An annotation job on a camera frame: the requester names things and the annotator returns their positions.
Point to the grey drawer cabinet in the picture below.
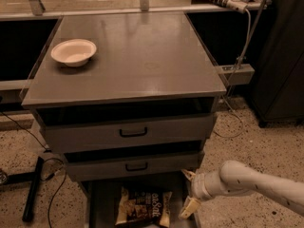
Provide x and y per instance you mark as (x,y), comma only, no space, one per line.
(140,57)

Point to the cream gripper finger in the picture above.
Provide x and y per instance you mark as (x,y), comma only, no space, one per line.
(188,174)
(191,205)

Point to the grey metal rail frame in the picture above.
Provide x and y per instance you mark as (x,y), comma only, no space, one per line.
(95,7)

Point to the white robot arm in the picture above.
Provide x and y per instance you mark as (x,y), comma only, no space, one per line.
(235,178)

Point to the bottom grey drawer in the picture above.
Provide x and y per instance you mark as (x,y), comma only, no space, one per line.
(105,195)

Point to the grey drawer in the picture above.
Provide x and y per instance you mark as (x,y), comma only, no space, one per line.
(133,161)
(103,126)
(105,195)

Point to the grey side bracket box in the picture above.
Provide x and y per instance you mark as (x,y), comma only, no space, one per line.
(235,77)

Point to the brown chip bag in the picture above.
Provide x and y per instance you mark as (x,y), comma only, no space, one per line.
(142,207)

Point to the middle grey drawer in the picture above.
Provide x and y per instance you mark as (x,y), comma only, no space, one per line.
(133,161)

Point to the dark cabinet at right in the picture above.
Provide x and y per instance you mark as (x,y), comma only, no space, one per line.
(277,90)

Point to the top grey drawer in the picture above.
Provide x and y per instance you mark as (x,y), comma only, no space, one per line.
(103,126)

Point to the black floor stand bar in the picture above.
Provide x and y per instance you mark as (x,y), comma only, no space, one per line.
(33,178)

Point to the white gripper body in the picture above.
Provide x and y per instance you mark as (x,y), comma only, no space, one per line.
(199,185)

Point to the white paper bowl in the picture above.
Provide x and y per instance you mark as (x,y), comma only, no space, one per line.
(73,53)

